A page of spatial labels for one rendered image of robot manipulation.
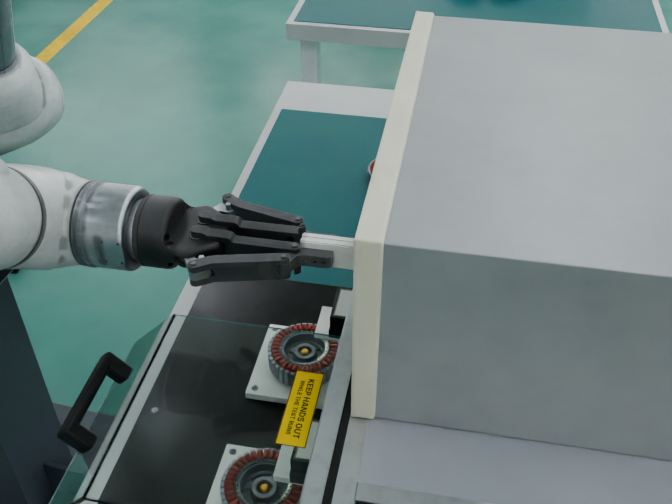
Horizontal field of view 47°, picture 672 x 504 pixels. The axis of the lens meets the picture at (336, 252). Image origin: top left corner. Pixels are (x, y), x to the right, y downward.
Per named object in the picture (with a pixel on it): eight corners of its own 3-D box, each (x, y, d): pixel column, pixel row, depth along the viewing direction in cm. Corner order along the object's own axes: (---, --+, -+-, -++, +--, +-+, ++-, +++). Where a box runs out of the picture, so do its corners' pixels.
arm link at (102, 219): (81, 284, 81) (136, 291, 80) (62, 214, 75) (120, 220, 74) (116, 231, 88) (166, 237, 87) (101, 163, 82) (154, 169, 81)
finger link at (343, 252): (301, 236, 77) (299, 240, 77) (371, 244, 76) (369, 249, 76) (302, 259, 79) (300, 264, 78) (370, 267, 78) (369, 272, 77)
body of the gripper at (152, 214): (162, 233, 86) (243, 242, 85) (133, 283, 80) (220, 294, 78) (152, 176, 81) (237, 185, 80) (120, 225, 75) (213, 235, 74)
